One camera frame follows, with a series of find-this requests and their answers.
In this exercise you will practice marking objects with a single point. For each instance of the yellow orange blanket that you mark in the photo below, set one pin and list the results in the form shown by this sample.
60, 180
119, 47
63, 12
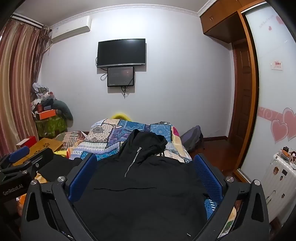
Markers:
60, 153

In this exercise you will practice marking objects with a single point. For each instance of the pile of small trinkets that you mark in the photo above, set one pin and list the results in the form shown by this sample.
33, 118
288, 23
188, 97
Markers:
288, 154

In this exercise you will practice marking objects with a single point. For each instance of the white wardrobe door with hearts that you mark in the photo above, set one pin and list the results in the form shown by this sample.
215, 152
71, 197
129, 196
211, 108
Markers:
270, 97

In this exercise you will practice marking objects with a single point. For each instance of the grey backpack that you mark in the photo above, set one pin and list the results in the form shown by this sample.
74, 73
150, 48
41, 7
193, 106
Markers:
192, 139

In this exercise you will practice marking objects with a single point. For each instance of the grey green cushion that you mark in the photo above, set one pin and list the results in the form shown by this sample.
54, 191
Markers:
64, 111

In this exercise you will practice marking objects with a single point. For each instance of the small black monitor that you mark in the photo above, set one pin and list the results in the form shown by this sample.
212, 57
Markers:
120, 76

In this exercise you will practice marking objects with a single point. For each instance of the blue patchwork blanket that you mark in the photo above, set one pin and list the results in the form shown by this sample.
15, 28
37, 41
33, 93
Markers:
111, 136

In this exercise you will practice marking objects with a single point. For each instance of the white curtain rail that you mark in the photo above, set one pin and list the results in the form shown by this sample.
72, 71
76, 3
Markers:
27, 20

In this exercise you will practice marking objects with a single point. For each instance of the black wall television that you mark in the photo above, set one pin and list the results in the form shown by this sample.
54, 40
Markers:
121, 52

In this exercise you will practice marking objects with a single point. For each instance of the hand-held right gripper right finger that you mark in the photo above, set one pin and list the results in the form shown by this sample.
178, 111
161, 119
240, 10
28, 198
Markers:
208, 177

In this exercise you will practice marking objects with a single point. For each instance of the pile of clothes and clutter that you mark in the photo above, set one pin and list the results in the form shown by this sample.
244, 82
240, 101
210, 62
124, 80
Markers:
42, 97

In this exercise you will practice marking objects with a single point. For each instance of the striped brown curtain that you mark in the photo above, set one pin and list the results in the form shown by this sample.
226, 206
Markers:
16, 81

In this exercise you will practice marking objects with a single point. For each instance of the small wooden table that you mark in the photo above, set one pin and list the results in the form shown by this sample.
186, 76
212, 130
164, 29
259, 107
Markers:
44, 146

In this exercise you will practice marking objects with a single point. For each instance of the white suitcase with stickers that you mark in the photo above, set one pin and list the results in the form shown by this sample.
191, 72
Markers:
277, 185

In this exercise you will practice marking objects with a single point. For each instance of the black hooded jacket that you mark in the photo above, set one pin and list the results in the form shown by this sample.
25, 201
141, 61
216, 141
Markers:
138, 197

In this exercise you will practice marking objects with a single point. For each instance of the wooden overhead cabinet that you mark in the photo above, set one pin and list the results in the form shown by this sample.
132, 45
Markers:
219, 20

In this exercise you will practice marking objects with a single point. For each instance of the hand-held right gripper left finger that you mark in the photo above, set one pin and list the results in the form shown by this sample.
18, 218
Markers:
82, 172

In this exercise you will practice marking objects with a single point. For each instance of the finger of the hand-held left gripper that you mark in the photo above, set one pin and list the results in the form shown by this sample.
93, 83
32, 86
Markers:
18, 154
42, 154

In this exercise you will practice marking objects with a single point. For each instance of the striped cloth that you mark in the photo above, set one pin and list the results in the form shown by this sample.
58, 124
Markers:
71, 138

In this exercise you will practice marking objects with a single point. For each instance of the white air conditioner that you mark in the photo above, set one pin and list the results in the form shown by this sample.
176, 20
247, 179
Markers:
71, 30

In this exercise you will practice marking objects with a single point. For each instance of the orange box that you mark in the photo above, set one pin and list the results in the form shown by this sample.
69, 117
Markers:
47, 114

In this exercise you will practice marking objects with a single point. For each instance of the red box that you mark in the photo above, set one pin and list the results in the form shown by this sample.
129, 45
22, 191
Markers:
29, 141

